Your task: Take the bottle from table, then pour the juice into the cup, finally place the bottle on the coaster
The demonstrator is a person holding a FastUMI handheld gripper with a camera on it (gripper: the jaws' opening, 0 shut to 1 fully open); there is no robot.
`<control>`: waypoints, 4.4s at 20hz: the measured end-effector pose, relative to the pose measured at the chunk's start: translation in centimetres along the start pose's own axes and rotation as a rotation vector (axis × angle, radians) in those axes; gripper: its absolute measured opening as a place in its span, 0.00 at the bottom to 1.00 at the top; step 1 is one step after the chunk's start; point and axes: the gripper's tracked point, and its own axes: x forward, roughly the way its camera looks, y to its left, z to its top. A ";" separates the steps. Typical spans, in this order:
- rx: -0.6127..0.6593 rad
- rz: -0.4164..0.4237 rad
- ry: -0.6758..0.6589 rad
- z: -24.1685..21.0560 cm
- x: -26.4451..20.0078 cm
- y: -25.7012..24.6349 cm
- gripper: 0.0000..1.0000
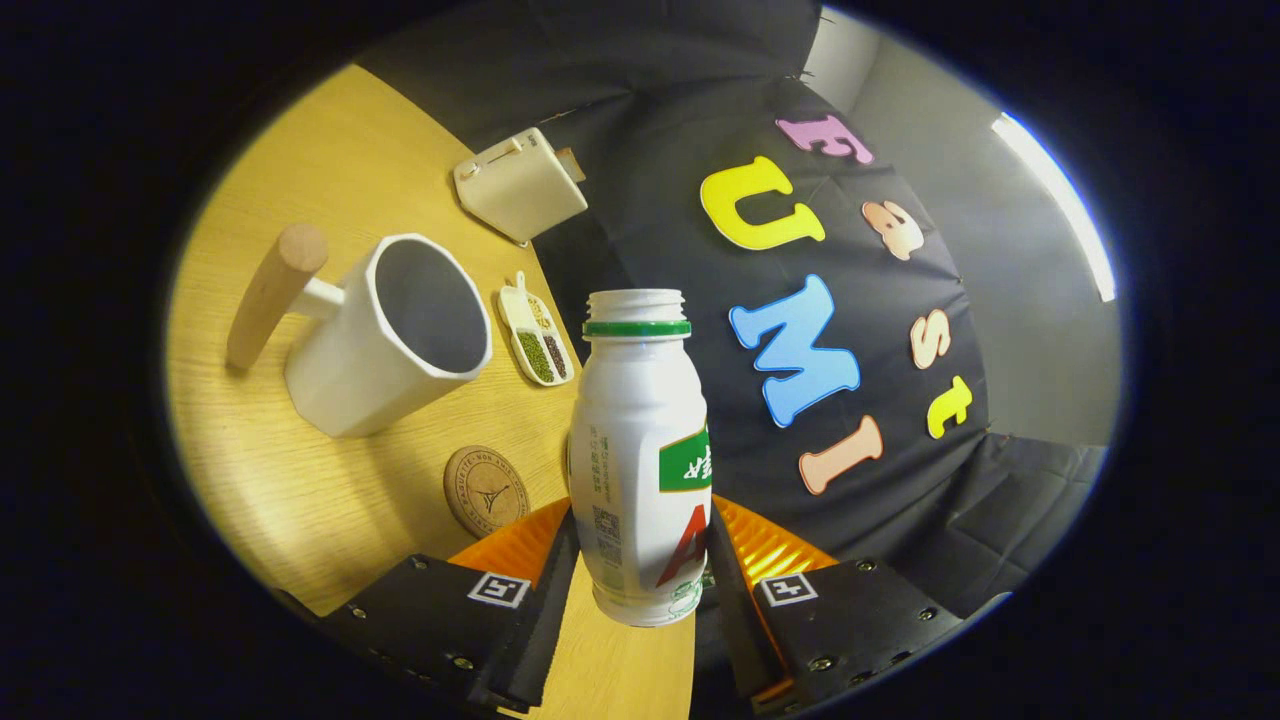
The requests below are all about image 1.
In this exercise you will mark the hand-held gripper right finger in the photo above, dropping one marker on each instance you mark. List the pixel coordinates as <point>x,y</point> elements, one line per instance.
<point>735,620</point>

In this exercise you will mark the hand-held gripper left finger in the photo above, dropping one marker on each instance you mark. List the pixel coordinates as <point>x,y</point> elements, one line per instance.
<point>545,620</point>

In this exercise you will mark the round cork coaster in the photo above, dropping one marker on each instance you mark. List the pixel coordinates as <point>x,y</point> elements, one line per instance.
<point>487,492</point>

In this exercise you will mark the white juice bottle green label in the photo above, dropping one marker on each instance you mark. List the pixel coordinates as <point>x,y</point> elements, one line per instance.
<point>630,430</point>

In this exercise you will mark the wooden table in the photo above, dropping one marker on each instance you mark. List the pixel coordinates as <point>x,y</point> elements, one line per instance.
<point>300,500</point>

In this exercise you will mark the white divided bean dish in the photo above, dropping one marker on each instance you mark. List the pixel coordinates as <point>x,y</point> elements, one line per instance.
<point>535,340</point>

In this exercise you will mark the black backdrop cloth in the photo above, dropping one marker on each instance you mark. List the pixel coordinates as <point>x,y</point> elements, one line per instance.
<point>650,200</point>

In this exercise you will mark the cream toaster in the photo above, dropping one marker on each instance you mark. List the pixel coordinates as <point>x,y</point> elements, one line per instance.
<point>520,185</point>

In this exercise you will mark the toast slice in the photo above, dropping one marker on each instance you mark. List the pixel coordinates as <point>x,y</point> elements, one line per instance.
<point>572,165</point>

